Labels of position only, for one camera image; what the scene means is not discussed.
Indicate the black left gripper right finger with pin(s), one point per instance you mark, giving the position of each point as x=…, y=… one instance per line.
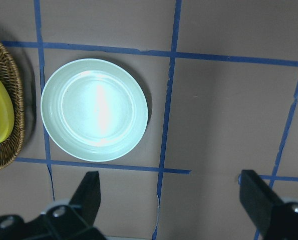
x=257, y=199

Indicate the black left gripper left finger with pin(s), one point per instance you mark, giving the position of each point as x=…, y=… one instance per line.
x=85, y=202

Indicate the pale green plate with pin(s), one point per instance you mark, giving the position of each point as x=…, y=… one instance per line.
x=94, y=110

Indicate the brown wicker basket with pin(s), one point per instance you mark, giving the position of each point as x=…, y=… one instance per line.
x=11, y=79

